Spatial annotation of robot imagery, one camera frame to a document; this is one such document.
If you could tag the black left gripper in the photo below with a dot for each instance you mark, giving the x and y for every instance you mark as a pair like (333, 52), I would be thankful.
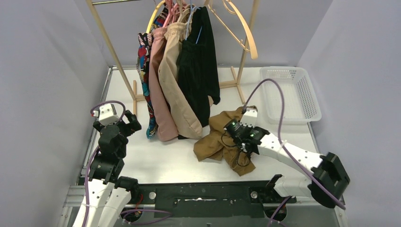
(130, 122)

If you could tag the brown shorts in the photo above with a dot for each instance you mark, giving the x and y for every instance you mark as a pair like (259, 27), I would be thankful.
(218, 146)

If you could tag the white plastic basket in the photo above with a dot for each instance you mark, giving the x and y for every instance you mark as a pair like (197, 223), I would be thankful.
(301, 104)

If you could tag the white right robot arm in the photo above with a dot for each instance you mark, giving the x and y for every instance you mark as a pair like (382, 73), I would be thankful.
(324, 176)

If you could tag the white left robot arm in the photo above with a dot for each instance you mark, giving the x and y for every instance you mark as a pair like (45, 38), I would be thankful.
(106, 192)

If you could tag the pink shorts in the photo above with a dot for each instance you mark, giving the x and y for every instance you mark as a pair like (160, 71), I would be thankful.
(167, 129)

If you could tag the beige shorts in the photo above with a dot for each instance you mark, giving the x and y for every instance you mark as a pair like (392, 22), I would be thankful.
(188, 125)

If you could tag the black shorts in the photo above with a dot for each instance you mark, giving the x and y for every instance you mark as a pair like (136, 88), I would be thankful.
(198, 71)

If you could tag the comic print shorts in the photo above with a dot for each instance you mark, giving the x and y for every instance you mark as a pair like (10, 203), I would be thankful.
(143, 64)

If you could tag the yellow hanger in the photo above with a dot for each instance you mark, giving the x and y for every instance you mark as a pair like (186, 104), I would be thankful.
(153, 16)

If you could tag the pink hanger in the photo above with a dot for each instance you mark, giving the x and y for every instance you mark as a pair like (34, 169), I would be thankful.
(172, 6)

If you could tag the blue hanger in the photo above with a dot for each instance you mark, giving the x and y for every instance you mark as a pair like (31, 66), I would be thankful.
(193, 8)

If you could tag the wooden clothes rack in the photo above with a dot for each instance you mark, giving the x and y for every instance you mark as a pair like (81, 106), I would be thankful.
(132, 88)

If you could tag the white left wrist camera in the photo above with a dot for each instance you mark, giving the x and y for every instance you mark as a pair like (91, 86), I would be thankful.
(106, 114)

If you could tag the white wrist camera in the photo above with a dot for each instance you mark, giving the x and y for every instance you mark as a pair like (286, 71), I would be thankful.
(249, 117)
(106, 114)

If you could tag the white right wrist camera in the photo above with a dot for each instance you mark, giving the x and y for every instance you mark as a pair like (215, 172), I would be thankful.
(249, 117)

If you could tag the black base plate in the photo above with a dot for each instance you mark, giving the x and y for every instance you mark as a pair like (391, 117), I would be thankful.
(202, 200)

